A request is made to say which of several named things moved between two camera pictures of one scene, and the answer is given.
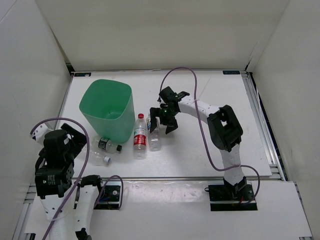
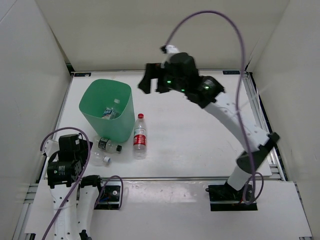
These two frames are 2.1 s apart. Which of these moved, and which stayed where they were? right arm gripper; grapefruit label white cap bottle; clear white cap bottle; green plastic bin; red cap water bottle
Moved: right arm gripper; grapefruit label white cap bottle
Stayed: red cap water bottle; clear white cap bottle; green plastic bin
